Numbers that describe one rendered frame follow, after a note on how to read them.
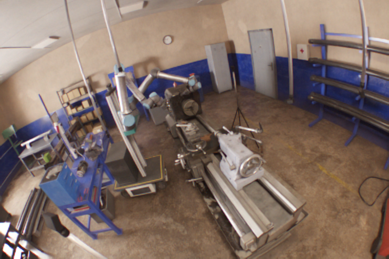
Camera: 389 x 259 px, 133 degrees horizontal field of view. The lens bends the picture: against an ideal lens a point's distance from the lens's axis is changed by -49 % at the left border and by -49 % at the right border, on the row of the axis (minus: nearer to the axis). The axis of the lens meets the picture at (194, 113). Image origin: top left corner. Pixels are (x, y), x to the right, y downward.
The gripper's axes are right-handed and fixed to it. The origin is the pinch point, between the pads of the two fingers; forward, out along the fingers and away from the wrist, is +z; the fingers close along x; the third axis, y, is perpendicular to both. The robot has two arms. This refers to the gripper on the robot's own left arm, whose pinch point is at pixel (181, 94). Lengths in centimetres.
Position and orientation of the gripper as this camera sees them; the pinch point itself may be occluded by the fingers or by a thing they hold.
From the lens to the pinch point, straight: 261.7
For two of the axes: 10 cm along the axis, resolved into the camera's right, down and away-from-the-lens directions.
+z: -8.3, 3.7, 4.3
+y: 5.5, 7.1, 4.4
